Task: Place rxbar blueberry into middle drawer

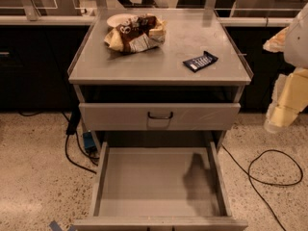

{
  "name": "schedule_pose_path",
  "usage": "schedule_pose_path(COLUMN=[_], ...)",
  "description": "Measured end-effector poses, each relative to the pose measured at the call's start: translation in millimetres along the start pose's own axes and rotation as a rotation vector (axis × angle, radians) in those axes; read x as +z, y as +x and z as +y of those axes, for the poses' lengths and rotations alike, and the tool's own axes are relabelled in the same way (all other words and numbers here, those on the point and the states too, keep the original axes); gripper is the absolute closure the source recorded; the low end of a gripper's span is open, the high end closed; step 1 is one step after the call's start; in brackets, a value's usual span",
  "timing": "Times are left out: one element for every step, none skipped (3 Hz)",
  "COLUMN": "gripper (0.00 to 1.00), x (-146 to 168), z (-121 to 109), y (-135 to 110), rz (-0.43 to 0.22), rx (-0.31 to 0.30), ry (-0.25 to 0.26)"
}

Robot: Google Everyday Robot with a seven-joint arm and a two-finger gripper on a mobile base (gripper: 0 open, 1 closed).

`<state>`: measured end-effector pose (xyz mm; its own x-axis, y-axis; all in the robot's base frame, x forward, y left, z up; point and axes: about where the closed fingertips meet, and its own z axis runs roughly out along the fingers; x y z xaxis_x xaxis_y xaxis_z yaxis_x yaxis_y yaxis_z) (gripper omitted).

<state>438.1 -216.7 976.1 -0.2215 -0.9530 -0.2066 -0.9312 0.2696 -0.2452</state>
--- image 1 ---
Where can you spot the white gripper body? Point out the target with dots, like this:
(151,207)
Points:
(297,45)

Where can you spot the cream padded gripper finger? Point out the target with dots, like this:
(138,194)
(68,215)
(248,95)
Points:
(277,42)
(289,98)

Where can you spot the dark blue rxbar wrapper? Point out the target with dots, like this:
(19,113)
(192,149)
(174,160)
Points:
(198,63)

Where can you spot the grey metal drawer cabinet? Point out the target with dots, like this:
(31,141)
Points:
(100,75)

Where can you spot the open grey bottom drawer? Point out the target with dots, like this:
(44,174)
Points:
(159,189)

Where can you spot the closed grey middle drawer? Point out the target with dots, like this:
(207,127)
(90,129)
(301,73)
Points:
(133,116)

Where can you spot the crumpled brown chip bag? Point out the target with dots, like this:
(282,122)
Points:
(137,34)

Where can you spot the white plate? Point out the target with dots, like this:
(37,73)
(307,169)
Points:
(116,19)

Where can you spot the blue power adapter box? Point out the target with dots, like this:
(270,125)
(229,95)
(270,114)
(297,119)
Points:
(89,143)

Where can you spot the dark side cabinet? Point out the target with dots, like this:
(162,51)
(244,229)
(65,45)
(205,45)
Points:
(33,67)

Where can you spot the blue tape strip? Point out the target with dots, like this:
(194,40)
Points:
(56,227)

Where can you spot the long grey counter shelf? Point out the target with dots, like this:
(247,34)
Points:
(162,13)

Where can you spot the black drawer handle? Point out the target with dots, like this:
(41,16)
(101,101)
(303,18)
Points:
(160,117)

